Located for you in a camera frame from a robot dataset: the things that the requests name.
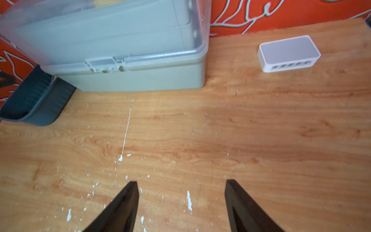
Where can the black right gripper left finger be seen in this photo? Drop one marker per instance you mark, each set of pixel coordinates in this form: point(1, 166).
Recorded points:
point(120, 214)

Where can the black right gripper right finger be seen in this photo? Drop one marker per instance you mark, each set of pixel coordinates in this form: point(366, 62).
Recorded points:
point(245, 215)

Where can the grey-green lidded storage box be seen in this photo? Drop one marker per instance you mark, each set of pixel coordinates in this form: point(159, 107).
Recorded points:
point(114, 46)

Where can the teal plastic chopstick bin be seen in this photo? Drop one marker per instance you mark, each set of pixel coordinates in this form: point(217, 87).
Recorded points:
point(38, 100)

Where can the white network switch box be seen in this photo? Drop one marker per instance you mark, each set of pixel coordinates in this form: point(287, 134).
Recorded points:
point(288, 54)

